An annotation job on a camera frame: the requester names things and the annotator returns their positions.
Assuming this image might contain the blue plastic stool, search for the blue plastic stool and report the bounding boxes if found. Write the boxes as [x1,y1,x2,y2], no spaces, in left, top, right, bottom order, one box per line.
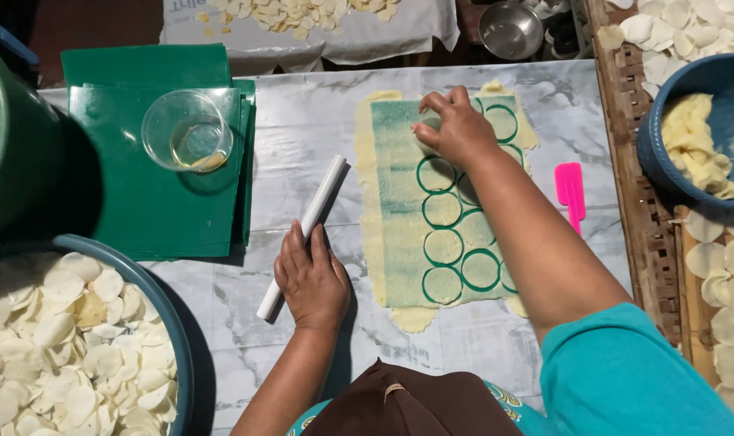
[0,15,41,66]

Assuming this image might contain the person's left hand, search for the person's left hand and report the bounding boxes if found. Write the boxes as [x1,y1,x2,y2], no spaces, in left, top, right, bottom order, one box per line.
[274,219,351,331]

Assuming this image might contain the white rolling pin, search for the white rolling pin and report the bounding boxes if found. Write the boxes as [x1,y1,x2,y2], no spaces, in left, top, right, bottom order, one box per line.
[256,154,348,322]

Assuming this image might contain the flat yellow dough sheet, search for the flat yellow dough sheet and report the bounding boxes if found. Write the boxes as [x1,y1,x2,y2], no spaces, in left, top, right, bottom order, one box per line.
[353,79,540,334]

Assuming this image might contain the teal shirt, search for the teal shirt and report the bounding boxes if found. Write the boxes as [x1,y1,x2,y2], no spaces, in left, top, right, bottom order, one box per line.
[285,303,734,436]

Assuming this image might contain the white plastic sack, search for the white plastic sack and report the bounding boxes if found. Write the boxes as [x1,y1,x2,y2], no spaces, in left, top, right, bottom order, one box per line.
[160,0,460,66]

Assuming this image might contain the woven bamboo tray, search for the woven bamboo tray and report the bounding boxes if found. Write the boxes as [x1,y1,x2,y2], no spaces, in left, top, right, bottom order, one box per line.
[585,0,734,347]
[674,205,734,434]

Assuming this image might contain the green plastic bucket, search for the green plastic bucket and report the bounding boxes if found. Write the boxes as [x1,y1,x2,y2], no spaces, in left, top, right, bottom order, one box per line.
[0,41,65,243]

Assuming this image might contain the yellow dough lump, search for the yellow dough lump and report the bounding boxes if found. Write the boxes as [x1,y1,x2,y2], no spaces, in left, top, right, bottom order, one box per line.
[661,92,734,201]

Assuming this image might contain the clear plastic cup with oil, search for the clear plastic cup with oil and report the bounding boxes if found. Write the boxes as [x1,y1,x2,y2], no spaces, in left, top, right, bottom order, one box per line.
[141,90,234,173]

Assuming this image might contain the blue basin with dough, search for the blue basin with dough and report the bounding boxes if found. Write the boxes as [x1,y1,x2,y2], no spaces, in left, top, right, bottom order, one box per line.
[636,52,734,213]

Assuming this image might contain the large blue basin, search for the large blue basin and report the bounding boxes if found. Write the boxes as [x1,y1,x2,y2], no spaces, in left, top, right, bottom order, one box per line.
[0,234,195,436]

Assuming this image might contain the metal bowl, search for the metal bowl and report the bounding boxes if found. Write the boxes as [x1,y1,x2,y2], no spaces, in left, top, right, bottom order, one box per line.
[478,1,544,61]

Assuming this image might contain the clear round cutter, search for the clear round cutter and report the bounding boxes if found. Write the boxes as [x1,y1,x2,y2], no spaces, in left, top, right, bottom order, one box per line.
[416,115,443,155]

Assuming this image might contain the heap of white dough discs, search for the heap of white dough discs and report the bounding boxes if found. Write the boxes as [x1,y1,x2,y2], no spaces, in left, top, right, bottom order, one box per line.
[194,0,401,42]
[684,209,734,419]
[597,0,734,101]
[0,251,179,436]

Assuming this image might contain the stack of green plastic sheets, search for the stack of green plastic sheets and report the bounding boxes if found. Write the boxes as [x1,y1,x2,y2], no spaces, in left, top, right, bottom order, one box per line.
[61,44,257,261]

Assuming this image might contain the person's right hand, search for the person's right hand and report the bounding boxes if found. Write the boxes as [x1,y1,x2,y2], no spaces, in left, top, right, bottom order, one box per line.
[411,86,502,171]

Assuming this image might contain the marble patterned table cover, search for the marble patterned table cover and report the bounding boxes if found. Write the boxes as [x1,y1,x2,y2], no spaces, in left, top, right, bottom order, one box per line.
[37,59,634,434]

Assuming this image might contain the pink plastic spatula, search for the pink plastic spatula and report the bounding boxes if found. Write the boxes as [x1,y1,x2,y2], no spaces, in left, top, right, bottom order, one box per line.
[553,161,587,236]

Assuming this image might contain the brown headscarf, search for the brown headscarf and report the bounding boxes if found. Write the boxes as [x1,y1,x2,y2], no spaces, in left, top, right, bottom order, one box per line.
[300,358,525,436]

